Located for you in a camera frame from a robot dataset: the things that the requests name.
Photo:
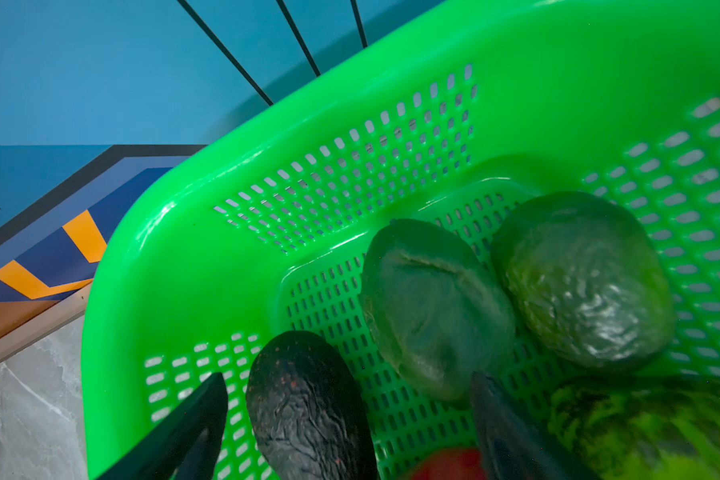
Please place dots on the green plastic mesh basket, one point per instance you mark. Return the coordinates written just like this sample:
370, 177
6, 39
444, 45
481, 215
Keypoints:
454, 118

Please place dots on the dark purple black fruit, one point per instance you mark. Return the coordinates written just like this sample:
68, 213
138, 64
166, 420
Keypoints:
306, 411

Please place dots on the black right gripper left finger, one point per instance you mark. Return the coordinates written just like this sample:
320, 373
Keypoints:
186, 444

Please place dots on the green avocado fruit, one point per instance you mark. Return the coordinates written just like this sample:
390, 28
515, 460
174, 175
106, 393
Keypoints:
586, 281

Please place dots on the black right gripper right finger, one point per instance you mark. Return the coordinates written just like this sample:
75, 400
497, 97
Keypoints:
512, 444

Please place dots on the green lime fruit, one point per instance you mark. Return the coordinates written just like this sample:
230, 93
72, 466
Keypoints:
641, 427

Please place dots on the pink dragon fruit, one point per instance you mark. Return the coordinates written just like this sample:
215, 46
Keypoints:
449, 464

